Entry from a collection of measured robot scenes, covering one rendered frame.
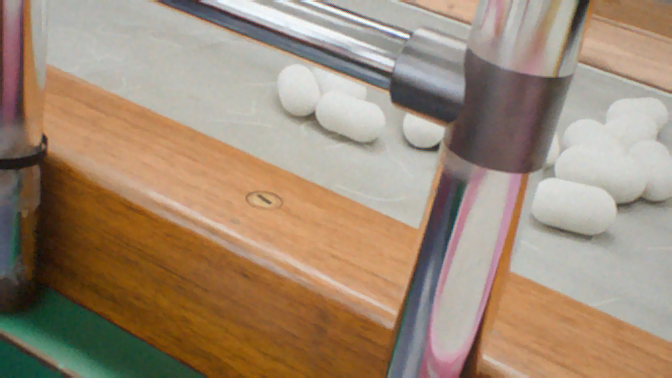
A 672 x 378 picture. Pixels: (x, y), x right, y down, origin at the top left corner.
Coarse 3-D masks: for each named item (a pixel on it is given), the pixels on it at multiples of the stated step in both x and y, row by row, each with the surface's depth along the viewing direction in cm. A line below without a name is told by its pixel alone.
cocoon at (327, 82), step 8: (312, 72) 45; (320, 72) 44; (320, 80) 44; (328, 80) 43; (336, 80) 43; (344, 80) 43; (320, 88) 44; (328, 88) 43; (336, 88) 43; (344, 88) 43; (352, 88) 43; (360, 88) 43; (360, 96) 43
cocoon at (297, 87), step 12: (288, 72) 43; (300, 72) 43; (288, 84) 42; (300, 84) 42; (312, 84) 42; (288, 96) 42; (300, 96) 42; (312, 96) 42; (288, 108) 42; (300, 108) 42; (312, 108) 42
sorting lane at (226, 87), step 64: (64, 0) 51; (128, 0) 53; (384, 0) 62; (64, 64) 43; (128, 64) 45; (192, 64) 46; (256, 64) 48; (256, 128) 41; (320, 128) 42; (384, 128) 44; (384, 192) 38; (576, 256) 36; (640, 256) 37; (640, 320) 33
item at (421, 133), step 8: (408, 120) 42; (416, 120) 41; (424, 120) 41; (408, 128) 42; (416, 128) 41; (424, 128) 41; (432, 128) 41; (440, 128) 42; (408, 136) 42; (416, 136) 41; (424, 136) 41; (432, 136) 41; (440, 136) 42; (416, 144) 42; (424, 144) 42; (432, 144) 42
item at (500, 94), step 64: (0, 0) 26; (192, 0) 23; (256, 0) 22; (320, 0) 22; (512, 0) 19; (576, 0) 18; (0, 64) 27; (320, 64) 22; (384, 64) 21; (448, 64) 20; (512, 64) 19; (576, 64) 20; (0, 128) 28; (448, 128) 21; (512, 128) 20; (0, 192) 29; (448, 192) 21; (512, 192) 20; (0, 256) 30; (448, 256) 21; (512, 256) 21; (0, 320) 31; (64, 320) 31; (448, 320) 22
